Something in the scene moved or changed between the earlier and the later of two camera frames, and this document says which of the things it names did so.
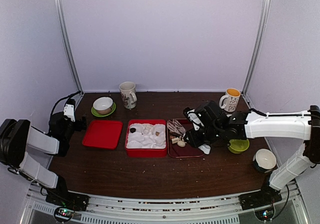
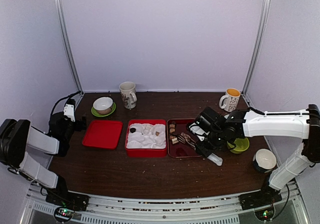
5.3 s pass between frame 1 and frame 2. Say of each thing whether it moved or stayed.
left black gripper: stayed
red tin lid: stayed
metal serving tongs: moved
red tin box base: stayed
